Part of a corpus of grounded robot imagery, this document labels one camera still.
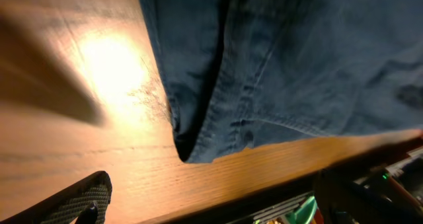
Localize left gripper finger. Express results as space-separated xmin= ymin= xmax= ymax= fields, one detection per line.
xmin=2 ymin=170 xmax=112 ymax=224

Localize dark blue denim shorts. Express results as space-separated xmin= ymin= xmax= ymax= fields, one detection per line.
xmin=139 ymin=0 xmax=422 ymax=163

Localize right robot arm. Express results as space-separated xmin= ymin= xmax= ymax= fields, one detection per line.
xmin=314 ymin=158 xmax=422 ymax=224

